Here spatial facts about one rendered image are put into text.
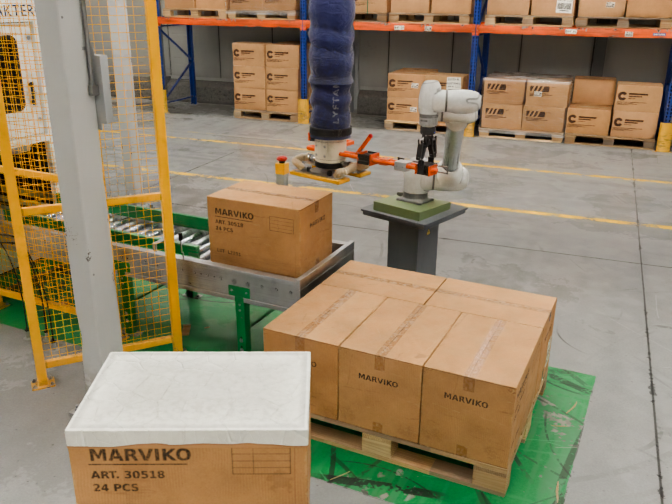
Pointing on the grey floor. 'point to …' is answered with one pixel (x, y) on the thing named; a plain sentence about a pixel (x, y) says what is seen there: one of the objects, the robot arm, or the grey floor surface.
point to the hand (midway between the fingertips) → (425, 167)
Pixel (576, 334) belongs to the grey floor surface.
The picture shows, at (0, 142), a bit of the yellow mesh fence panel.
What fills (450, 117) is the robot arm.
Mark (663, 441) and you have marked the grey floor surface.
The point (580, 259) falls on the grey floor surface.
